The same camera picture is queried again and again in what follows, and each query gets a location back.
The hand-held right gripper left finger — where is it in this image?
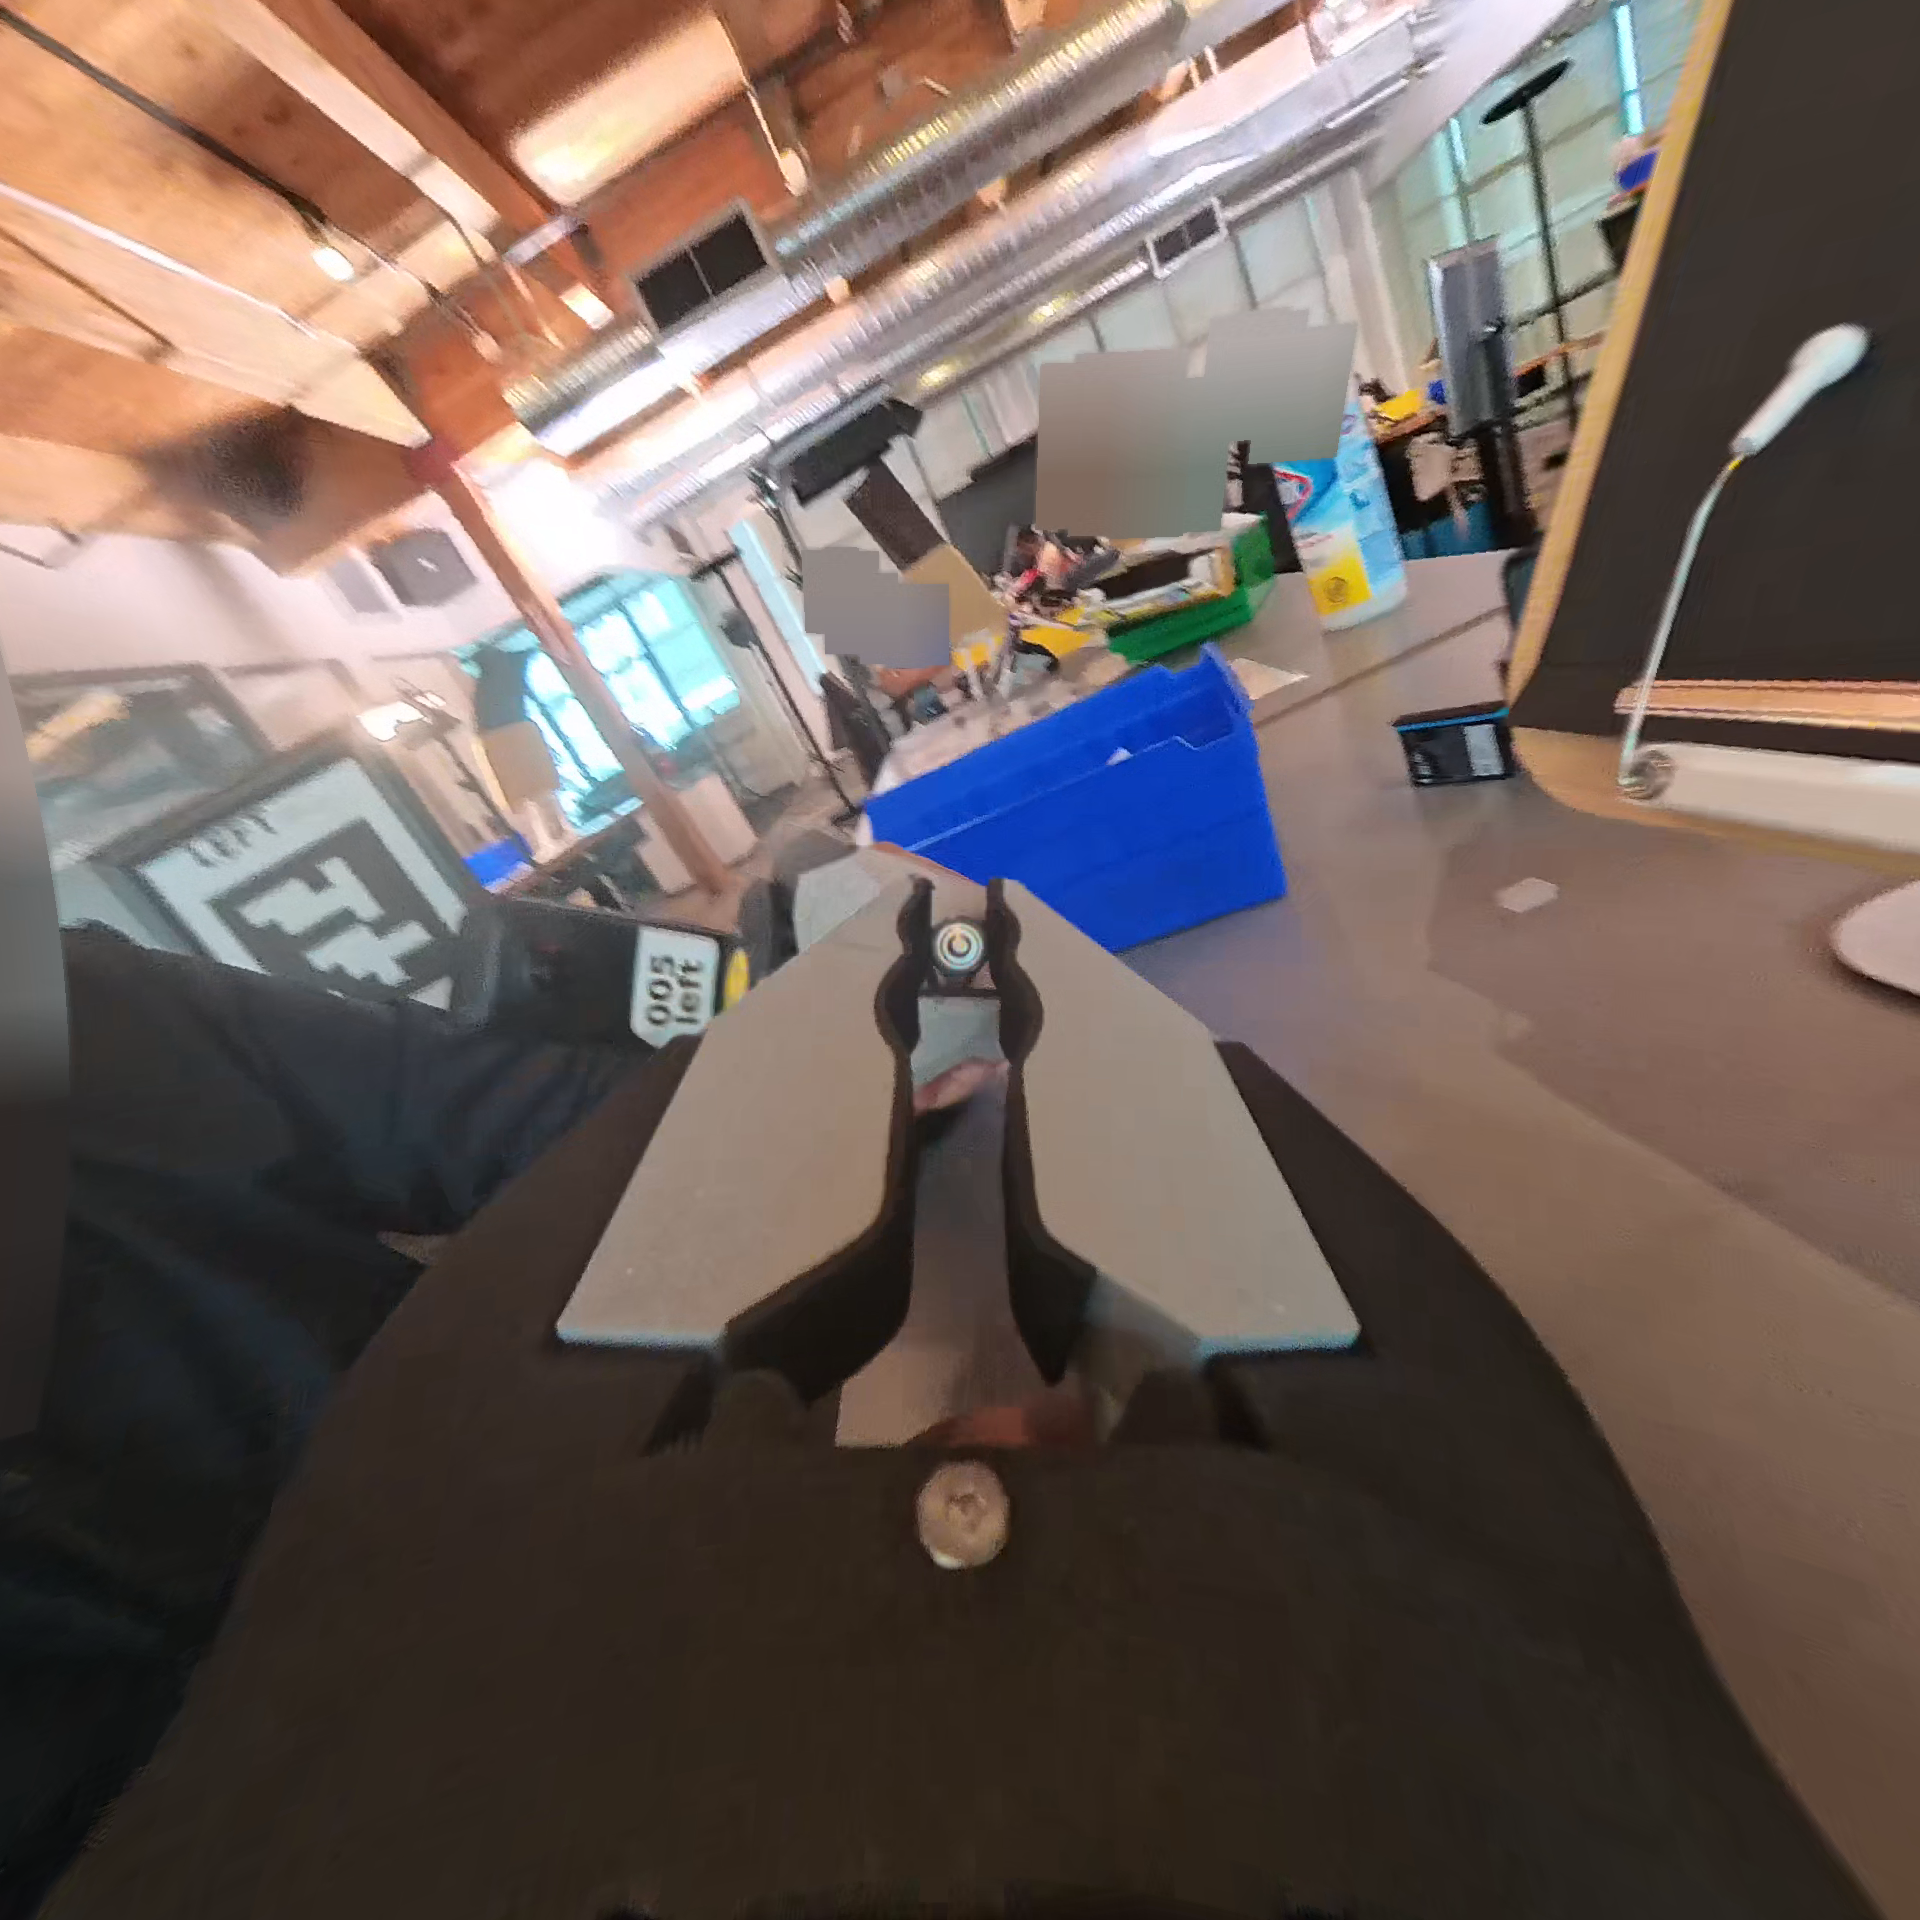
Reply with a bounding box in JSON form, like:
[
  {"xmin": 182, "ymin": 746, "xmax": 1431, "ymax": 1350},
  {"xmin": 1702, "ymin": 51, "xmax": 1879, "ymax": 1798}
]
[{"xmin": 554, "ymin": 877, "xmax": 933, "ymax": 1404}]

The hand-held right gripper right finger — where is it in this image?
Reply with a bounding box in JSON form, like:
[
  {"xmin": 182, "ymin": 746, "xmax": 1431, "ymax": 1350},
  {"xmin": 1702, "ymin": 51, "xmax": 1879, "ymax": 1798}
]
[{"xmin": 984, "ymin": 877, "xmax": 1360, "ymax": 1383}]

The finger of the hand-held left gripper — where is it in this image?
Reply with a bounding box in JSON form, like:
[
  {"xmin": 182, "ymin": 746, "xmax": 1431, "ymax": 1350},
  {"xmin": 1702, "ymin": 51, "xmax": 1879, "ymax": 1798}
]
[{"xmin": 787, "ymin": 842, "xmax": 908, "ymax": 976}]

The blue plastic bin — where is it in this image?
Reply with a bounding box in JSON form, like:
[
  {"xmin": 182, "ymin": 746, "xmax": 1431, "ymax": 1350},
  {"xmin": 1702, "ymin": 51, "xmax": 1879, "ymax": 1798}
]
[{"xmin": 863, "ymin": 647, "xmax": 1289, "ymax": 951}]

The person's left forearm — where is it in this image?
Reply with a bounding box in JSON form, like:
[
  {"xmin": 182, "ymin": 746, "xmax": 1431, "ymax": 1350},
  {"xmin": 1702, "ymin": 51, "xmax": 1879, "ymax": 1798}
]
[{"xmin": 59, "ymin": 921, "xmax": 677, "ymax": 1920}]

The green plastic bin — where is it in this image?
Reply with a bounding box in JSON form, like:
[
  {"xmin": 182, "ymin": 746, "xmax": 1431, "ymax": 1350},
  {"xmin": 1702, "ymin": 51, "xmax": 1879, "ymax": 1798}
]
[{"xmin": 1105, "ymin": 515, "xmax": 1277, "ymax": 662}]

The small black box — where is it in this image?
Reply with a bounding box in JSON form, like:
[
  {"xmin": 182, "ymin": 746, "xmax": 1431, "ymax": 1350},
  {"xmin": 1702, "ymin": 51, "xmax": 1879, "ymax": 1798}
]
[{"xmin": 1391, "ymin": 698, "xmax": 1520, "ymax": 788}]

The white disinfecting wipes canister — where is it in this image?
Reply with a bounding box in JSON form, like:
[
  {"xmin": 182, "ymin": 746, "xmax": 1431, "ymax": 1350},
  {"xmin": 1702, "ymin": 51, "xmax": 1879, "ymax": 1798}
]
[{"xmin": 1289, "ymin": 398, "xmax": 1410, "ymax": 634}]

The grey monitor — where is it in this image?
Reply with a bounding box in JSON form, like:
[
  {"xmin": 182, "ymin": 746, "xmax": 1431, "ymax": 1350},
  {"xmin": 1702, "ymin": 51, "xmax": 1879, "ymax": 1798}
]
[{"xmin": 1422, "ymin": 242, "xmax": 1518, "ymax": 437}]

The black display board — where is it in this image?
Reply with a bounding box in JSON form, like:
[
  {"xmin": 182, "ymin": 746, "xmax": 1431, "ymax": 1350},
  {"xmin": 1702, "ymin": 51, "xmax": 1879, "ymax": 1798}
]
[{"xmin": 1506, "ymin": 0, "xmax": 1920, "ymax": 768}]

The black floor lamp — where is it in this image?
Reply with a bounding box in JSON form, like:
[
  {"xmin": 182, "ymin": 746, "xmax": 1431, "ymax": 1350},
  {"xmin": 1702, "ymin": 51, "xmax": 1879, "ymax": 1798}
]
[{"xmin": 1481, "ymin": 55, "xmax": 1592, "ymax": 437}]

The silver air duct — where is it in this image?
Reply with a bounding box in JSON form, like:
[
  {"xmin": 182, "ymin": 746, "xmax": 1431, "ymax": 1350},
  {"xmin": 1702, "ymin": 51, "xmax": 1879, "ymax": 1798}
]
[{"xmin": 502, "ymin": 0, "xmax": 1501, "ymax": 437}]

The white tipped wire clip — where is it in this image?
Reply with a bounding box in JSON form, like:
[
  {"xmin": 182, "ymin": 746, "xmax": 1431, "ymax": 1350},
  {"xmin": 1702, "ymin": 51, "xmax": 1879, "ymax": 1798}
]
[{"xmin": 1617, "ymin": 324, "xmax": 1874, "ymax": 795}]

